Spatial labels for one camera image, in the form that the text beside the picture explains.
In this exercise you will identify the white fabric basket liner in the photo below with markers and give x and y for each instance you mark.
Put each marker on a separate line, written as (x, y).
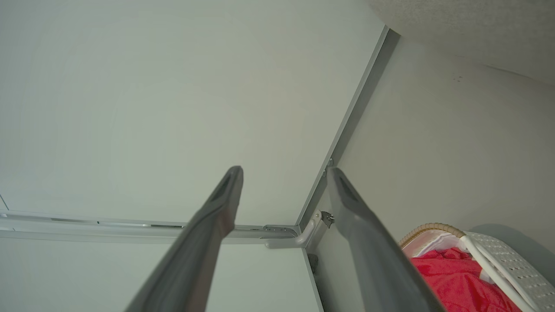
(427, 242)

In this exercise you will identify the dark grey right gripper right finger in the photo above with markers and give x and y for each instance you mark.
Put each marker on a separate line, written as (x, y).
(373, 260)

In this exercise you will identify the grey metal corner bracket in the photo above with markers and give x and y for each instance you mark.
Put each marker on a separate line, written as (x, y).
(310, 232)

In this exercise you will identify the grey aluminium frame rail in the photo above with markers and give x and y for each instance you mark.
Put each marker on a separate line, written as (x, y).
(86, 227)
(360, 108)

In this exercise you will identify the red and white garment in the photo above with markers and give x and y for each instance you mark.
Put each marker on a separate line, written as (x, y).
(455, 281)

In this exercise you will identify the white laundry basket tan rim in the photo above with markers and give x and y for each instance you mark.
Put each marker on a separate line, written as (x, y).
(507, 260)

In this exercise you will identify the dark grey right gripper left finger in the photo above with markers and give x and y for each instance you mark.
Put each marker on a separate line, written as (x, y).
(197, 255)

